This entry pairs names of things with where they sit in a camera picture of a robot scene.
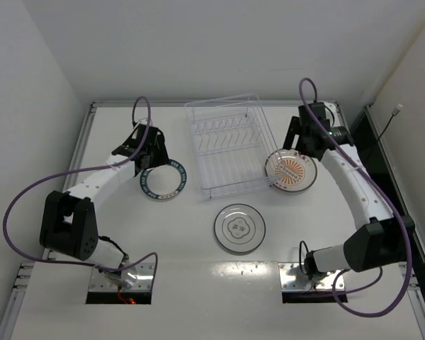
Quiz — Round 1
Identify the dark blue rimmed plate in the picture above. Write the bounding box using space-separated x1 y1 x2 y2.
140 161 187 200

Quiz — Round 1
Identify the orange sunburst plate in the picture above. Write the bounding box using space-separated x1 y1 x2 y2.
264 149 318 193

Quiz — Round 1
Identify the white plate with green lines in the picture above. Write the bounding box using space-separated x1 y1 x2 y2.
213 203 266 255

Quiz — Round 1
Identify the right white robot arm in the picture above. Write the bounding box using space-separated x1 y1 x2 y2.
283 102 415 279

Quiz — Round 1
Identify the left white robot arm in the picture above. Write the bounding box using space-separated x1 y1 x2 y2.
39 124 169 273

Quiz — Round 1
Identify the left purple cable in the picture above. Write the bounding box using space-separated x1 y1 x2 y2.
2 96 159 274

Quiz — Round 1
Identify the clear wire dish rack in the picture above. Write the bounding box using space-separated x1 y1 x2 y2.
184 93 281 199

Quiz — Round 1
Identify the black cable with white plug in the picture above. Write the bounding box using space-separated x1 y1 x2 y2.
378 103 403 142

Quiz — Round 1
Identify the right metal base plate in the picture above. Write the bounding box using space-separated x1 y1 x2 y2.
278 262 345 293

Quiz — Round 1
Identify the metal base plate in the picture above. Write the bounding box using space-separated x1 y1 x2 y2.
278 262 345 293
89 262 155 293

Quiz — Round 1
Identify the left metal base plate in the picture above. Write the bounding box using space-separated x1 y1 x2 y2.
89 262 155 293

